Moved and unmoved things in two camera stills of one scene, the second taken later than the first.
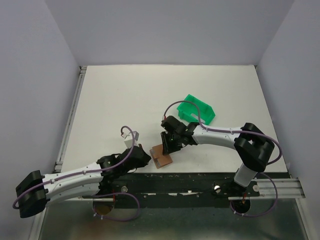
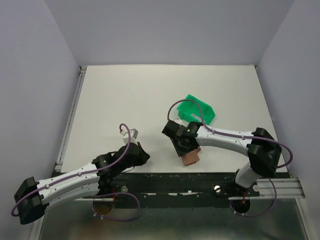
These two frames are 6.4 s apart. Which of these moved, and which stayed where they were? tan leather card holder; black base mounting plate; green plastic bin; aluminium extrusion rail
Moved: tan leather card holder
Stayed: black base mounting plate; green plastic bin; aluminium extrusion rail
